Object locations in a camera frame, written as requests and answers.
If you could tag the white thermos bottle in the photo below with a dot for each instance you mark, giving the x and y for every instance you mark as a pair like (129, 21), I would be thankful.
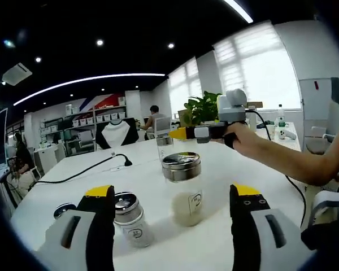
(252, 118)

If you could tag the brown paper bag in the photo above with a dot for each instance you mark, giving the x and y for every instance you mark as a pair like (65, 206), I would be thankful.
(183, 118)

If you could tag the tall seasoning bottle white powder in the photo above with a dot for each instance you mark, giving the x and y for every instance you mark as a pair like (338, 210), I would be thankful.
(183, 197)

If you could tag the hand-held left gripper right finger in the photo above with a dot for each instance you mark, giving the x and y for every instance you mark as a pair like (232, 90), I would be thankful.
(268, 242)

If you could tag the window with white blinds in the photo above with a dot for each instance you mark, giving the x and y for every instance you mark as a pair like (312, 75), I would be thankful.
(185, 87)
(257, 67)

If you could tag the flat cardboard box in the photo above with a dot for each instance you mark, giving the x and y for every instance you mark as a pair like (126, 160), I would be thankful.
(254, 104)

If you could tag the seasoning bottle brown powder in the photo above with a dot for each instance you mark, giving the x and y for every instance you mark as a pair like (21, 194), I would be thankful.
(163, 146)

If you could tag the green label water bottle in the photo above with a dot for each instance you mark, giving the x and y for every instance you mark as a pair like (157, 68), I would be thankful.
(279, 117)

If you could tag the white cabinet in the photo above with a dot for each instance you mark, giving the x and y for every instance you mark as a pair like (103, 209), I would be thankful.
(315, 113)

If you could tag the shelf of white storage boxes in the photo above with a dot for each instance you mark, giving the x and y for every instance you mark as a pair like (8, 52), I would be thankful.
(101, 115)

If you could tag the white mesh chair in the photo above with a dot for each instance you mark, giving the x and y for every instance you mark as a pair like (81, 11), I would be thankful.
(162, 126)

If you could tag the curved ceiling strip light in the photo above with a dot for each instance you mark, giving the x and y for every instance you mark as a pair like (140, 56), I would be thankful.
(73, 83)

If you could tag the dark chair back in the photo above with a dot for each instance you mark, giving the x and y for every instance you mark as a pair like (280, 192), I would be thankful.
(338, 94)

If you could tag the group of ceiling spotlights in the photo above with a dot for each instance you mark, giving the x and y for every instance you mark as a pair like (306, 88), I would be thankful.
(100, 42)

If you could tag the black and white shirt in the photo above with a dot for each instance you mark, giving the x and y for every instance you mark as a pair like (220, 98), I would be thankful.
(115, 135)

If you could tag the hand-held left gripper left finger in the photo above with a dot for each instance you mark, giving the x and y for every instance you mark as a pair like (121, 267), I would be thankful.
(73, 242)

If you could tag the printed paper cup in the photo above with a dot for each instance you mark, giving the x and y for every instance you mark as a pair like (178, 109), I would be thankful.
(271, 132)

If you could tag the green potted plant white pot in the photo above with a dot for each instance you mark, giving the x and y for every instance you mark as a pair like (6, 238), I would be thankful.
(203, 108)

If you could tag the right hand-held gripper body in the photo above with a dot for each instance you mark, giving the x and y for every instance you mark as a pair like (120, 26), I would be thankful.
(231, 110)

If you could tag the long ceiling strip light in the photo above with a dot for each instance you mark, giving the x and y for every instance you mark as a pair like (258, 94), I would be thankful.
(240, 9)

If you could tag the person's right hand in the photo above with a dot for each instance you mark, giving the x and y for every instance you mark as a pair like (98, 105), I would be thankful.
(245, 138)

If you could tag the ceiling air conditioner vent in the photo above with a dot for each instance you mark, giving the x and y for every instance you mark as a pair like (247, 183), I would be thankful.
(17, 74)

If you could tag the white handheld device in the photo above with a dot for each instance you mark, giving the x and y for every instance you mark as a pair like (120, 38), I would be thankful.
(286, 135)

